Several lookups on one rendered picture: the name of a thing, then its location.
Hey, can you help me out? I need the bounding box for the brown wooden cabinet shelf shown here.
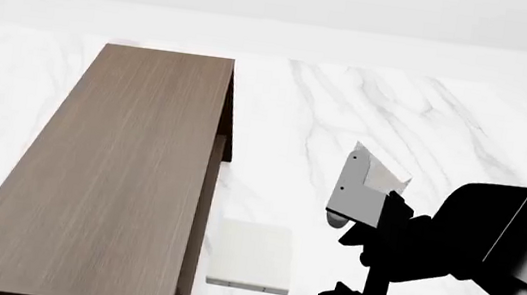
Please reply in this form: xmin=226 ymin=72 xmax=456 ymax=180
xmin=0 ymin=29 xmax=246 ymax=295

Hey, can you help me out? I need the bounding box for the grey white held box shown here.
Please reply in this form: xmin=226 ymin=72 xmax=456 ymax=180
xmin=322 ymin=137 xmax=419 ymax=239

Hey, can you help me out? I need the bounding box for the white flat box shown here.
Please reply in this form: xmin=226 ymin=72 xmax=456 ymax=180
xmin=204 ymin=217 xmax=299 ymax=295

